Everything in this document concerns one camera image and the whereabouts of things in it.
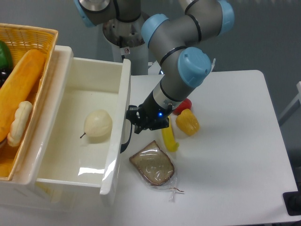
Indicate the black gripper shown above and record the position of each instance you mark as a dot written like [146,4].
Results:
[148,115]

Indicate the white drawer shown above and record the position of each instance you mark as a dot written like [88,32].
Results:
[72,159]

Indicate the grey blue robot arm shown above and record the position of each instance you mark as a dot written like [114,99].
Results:
[173,44]

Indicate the white drawer cabinet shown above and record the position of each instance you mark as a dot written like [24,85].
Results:
[24,189]

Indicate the yellow toy banana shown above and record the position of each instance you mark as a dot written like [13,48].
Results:
[168,138]

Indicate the white toy pear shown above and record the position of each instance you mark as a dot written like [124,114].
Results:
[98,126]

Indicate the wrapped brown bread slice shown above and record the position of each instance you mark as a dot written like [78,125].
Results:
[156,169]

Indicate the yellow toy bell pepper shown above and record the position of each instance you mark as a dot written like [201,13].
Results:
[187,122]

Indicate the red toy bell pepper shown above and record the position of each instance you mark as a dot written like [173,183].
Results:
[186,104]

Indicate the cream toy croissant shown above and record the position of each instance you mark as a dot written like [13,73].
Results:
[18,125]

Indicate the orange toy baguette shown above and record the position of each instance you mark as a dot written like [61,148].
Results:
[18,86]

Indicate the dark purple toy eggplant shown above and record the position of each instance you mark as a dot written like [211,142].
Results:
[4,74]

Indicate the yellow woven basket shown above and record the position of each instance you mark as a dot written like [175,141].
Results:
[20,39]

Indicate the green toy pepper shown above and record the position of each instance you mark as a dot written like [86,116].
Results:
[6,61]

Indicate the black device at edge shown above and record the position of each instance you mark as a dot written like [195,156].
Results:
[293,203]

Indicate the black top drawer handle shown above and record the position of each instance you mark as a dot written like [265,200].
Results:
[126,135]

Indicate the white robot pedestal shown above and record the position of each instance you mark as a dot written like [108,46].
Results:
[130,36]

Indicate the white frame at right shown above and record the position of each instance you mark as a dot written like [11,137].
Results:
[292,107]

